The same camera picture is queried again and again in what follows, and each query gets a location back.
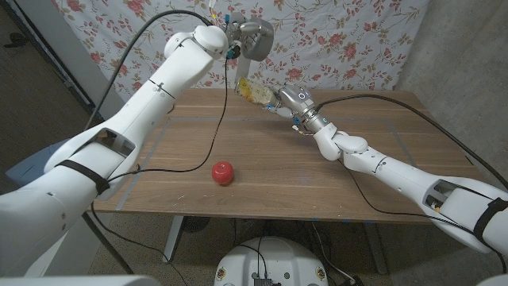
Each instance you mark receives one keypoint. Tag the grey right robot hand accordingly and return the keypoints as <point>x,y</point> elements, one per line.
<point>297,99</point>

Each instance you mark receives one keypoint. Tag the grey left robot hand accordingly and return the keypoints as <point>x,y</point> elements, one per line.
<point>248,28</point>

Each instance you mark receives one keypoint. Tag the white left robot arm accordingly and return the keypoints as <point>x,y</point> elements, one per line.
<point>158,91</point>

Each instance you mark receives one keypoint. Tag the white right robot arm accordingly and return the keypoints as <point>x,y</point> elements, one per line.
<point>397,175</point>

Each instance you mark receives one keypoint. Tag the red apple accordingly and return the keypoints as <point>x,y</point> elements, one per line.
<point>222,173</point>

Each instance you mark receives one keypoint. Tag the floral backdrop cloth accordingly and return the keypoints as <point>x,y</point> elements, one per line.
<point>337,24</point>

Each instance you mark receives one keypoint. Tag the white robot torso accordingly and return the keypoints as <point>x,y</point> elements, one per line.
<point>278,258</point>

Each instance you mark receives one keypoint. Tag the grey table leg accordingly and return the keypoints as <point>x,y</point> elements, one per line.
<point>375,246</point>

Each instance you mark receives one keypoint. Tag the white table leg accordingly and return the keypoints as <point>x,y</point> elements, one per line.
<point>174,238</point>

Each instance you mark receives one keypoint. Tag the dark brown door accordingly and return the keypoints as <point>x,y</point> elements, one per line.
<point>35,99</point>

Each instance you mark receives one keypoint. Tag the blue plastic bin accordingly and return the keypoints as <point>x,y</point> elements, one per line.
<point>28,171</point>

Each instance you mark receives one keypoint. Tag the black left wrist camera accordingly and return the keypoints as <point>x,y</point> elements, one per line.
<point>234,51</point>

